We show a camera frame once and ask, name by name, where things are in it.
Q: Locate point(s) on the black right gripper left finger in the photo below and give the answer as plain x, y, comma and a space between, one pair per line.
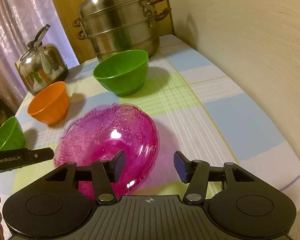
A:
102, 173

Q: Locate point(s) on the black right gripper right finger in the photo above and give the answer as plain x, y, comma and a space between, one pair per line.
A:
197, 174

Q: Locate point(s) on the green plastic bowl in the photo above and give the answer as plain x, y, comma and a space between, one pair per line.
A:
123, 73
11, 135

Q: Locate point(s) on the large pink glass plate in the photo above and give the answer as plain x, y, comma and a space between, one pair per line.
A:
103, 132

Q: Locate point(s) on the checkered pastel tablecloth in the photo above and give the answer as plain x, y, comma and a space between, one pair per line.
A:
197, 110

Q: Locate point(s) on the orange plastic bowl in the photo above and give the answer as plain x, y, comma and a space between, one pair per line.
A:
50, 105

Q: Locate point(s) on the stainless steel kettle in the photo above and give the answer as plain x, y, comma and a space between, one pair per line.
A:
41, 65

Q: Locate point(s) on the lilac curtain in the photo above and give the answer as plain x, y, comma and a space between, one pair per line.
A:
20, 21

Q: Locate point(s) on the stainless steel steamer pot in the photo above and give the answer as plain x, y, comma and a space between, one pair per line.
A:
114, 26

